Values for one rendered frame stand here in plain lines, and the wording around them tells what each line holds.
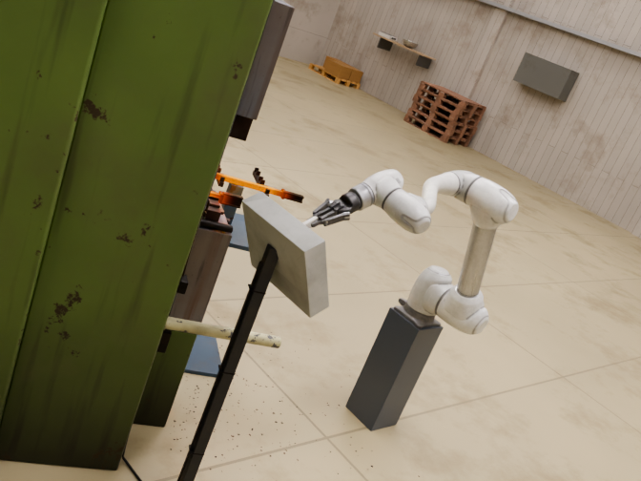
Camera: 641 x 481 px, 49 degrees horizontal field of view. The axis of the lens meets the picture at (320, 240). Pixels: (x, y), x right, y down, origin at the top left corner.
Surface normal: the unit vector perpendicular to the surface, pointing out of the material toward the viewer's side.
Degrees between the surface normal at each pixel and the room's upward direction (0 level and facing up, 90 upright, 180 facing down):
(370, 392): 90
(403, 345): 90
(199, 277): 90
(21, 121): 90
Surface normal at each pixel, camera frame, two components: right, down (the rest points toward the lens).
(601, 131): -0.71, -0.02
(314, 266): 0.62, 0.48
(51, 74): 0.26, 0.43
